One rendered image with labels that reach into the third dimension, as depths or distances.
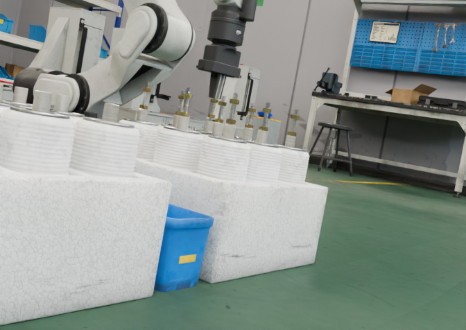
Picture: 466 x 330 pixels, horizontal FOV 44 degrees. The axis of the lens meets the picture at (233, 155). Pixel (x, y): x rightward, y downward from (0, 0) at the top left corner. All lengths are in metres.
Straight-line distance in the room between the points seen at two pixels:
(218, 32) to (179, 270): 0.65
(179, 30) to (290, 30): 5.48
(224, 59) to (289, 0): 5.83
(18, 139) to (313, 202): 0.72
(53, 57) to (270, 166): 2.57
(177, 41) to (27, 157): 0.97
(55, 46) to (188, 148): 2.53
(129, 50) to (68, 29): 2.01
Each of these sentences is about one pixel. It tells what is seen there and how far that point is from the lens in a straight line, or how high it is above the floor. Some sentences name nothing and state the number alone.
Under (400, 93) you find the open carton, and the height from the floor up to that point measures 0.87.
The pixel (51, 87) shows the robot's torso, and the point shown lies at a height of 0.30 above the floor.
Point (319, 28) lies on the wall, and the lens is 6.92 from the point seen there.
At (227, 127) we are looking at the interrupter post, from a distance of 1.09.
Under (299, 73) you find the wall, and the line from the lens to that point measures 6.92.
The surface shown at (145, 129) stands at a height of 0.24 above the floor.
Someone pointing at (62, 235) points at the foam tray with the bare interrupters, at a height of 0.11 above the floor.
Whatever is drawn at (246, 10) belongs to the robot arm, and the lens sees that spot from 1.41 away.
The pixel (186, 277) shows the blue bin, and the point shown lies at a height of 0.02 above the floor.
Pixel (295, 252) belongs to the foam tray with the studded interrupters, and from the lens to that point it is 1.26.
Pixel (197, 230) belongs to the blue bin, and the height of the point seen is 0.10.
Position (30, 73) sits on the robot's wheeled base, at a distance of 2.03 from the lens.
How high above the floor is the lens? 0.28
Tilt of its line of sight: 3 degrees down
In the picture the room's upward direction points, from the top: 10 degrees clockwise
